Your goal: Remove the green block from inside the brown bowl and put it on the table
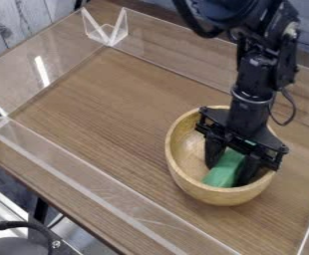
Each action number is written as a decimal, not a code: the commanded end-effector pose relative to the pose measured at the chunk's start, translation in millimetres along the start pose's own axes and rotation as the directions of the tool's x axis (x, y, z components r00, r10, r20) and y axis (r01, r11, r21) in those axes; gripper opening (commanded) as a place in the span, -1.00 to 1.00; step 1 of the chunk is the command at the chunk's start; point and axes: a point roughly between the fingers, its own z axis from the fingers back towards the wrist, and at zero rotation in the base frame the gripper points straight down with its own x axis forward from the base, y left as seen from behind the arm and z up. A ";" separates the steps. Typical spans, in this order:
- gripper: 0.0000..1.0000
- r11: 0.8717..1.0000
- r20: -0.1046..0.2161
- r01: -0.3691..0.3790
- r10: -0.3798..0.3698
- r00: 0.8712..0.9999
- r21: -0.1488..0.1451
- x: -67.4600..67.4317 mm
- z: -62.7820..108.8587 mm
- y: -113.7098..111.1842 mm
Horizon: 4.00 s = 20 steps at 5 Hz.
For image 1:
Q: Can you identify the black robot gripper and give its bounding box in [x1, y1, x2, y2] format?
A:
[195, 87, 289, 186]

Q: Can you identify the green rectangular block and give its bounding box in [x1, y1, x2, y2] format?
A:
[200, 146, 247, 188]

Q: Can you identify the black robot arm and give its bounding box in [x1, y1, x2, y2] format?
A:
[172, 0, 299, 187]

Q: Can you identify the light wooden bowl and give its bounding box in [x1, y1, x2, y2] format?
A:
[163, 108, 275, 206]

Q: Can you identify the black table leg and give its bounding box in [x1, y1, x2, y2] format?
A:
[33, 198, 49, 223]

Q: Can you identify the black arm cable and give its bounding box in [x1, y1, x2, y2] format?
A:
[267, 88, 297, 128]

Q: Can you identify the clear acrylic tray enclosure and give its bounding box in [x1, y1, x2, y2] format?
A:
[0, 2, 309, 255]

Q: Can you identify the grey metal bracket with screw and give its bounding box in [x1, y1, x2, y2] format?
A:
[28, 229, 83, 255]

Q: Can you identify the black cable loop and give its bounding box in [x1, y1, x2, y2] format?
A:
[0, 221, 59, 255]

